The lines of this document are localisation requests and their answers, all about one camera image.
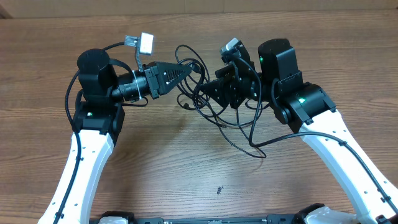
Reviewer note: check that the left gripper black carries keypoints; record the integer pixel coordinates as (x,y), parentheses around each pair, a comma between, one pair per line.
(160,86)

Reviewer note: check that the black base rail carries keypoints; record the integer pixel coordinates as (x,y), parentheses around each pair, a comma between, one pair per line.
(214,220)

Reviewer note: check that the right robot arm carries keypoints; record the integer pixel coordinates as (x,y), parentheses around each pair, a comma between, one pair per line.
(311,115)

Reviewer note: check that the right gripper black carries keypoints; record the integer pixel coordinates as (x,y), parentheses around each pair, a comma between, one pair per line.
(234,88)

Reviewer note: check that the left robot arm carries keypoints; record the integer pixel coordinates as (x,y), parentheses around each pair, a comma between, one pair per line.
(107,85)

